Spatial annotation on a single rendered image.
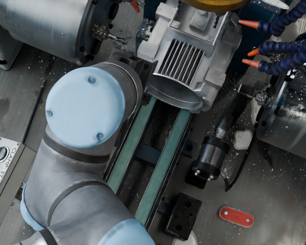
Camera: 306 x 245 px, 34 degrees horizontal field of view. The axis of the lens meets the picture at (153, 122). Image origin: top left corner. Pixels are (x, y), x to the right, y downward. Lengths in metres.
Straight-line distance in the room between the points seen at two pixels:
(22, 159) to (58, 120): 0.44
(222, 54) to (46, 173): 0.58
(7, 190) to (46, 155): 0.40
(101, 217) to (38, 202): 0.12
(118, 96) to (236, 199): 0.75
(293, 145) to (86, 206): 0.60
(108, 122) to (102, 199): 0.09
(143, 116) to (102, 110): 0.61
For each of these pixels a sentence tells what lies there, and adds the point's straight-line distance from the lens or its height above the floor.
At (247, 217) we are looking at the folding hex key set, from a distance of 1.28.
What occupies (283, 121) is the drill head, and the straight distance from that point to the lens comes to 1.03.
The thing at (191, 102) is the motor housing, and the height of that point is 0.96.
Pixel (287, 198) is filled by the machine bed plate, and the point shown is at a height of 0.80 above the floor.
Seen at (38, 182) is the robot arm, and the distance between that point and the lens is 0.65.
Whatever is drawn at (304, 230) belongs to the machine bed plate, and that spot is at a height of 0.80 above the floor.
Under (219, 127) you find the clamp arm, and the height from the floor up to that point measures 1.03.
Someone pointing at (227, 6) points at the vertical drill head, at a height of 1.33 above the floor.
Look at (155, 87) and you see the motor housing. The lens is 1.17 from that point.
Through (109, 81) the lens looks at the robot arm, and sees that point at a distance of 0.60.
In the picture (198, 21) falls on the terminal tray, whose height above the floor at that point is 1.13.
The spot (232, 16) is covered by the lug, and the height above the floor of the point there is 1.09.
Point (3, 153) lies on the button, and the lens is 1.03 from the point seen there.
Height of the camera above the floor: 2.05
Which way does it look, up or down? 74 degrees down
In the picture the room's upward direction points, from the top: 9 degrees clockwise
